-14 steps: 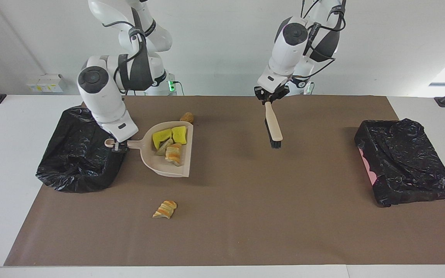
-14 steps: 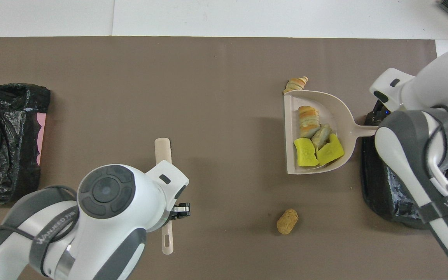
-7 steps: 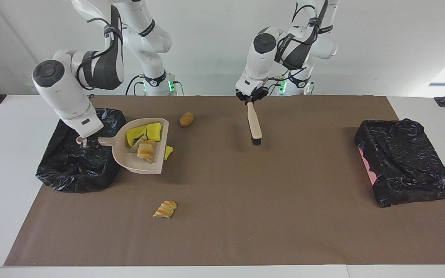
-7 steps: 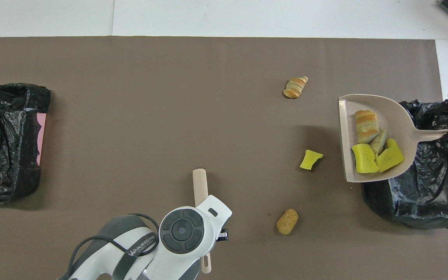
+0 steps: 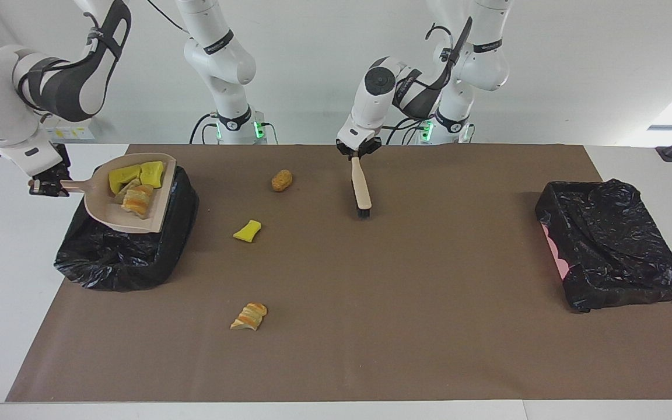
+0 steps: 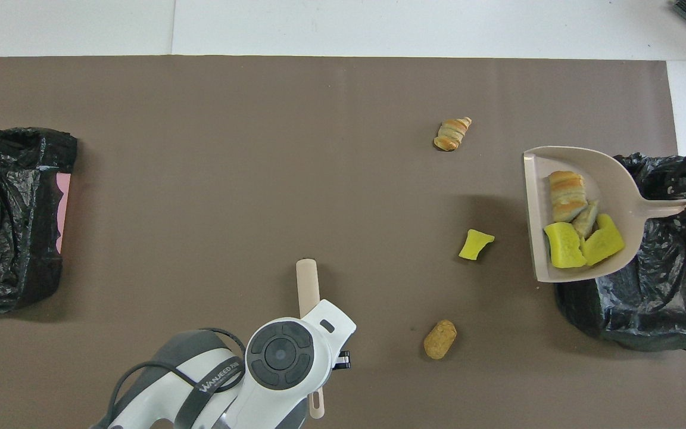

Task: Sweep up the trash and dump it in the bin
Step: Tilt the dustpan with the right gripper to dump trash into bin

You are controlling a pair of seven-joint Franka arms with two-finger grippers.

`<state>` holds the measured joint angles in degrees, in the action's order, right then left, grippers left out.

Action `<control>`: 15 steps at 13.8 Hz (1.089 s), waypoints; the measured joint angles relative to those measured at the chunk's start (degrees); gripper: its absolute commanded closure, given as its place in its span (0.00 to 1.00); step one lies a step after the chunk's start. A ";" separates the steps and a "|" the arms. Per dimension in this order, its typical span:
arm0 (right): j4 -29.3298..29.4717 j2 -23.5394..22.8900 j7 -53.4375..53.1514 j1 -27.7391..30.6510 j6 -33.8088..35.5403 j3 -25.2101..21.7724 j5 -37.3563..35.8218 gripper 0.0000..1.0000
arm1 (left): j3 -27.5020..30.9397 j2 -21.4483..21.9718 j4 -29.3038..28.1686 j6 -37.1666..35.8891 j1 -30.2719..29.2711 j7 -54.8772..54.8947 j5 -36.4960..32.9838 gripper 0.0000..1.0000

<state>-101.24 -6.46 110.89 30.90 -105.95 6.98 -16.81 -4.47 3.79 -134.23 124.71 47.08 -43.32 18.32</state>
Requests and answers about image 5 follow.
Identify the beige brush with black bristles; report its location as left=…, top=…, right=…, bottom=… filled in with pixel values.
left=351, top=155, right=372, bottom=219

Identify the beige plastic dustpan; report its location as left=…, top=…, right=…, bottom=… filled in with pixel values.
left=60, top=153, right=177, bottom=234

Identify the yellow sponge with green layer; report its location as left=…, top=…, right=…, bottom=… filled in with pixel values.
left=107, top=164, right=142, bottom=195

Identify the pale toy food piece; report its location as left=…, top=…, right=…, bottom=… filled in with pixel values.
left=115, top=178, right=141, bottom=205

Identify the pale orange toy pastry piece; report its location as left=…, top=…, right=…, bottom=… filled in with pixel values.
left=121, top=184, right=155, bottom=220

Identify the yellow sponge chunk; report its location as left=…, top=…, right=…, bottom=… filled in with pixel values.
left=139, top=161, right=165, bottom=188

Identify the striped toy croissant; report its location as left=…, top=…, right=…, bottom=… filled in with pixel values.
left=230, top=303, right=268, bottom=331

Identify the bin lined with black bag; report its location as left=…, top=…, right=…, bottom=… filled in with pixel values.
left=53, top=166, right=200, bottom=292

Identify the pink bin with black bag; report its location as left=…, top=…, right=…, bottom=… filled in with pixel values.
left=534, top=178, right=672, bottom=314

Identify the small yellow sponge piece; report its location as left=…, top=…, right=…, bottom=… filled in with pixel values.
left=232, top=219, right=263, bottom=243

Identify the brown paper table mat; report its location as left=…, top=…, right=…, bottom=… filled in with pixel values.
left=6, top=144, right=672, bottom=403

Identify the white wall socket box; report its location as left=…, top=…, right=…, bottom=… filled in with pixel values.
left=40, top=112, right=95, bottom=141

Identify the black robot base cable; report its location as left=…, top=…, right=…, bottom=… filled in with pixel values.
left=189, top=112, right=220, bottom=145
left=384, top=115, right=433, bottom=145

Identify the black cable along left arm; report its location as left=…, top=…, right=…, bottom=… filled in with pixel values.
left=425, top=17, right=472, bottom=89

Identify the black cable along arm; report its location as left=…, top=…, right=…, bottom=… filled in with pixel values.
left=82, top=0, right=191, bottom=71
left=425, top=17, right=472, bottom=89

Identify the black cable along right arm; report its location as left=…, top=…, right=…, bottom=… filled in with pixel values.
left=82, top=0, right=191, bottom=71

